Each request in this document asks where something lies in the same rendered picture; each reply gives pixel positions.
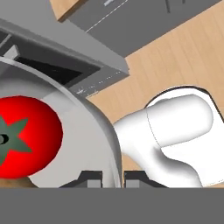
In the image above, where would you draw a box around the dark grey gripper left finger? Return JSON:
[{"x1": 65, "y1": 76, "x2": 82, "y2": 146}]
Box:
[{"x1": 59, "y1": 171, "x2": 103, "y2": 189}]

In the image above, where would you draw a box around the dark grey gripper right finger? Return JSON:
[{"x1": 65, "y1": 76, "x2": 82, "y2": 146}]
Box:
[{"x1": 123, "y1": 171, "x2": 169, "y2": 189}]

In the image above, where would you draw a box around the clear round vegetable container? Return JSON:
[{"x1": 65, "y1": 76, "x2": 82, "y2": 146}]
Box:
[{"x1": 0, "y1": 56, "x2": 123, "y2": 189}]

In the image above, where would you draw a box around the red tomato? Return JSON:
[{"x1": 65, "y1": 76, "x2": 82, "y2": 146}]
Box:
[{"x1": 0, "y1": 95, "x2": 64, "y2": 179}]

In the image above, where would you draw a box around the brown sweet potato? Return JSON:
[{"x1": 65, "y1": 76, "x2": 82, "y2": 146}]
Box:
[{"x1": 0, "y1": 177, "x2": 39, "y2": 189}]

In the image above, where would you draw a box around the white rounded shape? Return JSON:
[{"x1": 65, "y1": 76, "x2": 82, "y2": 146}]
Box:
[{"x1": 112, "y1": 84, "x2": 224, "y2": 188}]

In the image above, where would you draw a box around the grey cupboard run, wooden top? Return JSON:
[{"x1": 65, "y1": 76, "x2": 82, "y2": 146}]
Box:
[{"x1": 48, "y1": 0, "x2": 224, "y2": 59}]

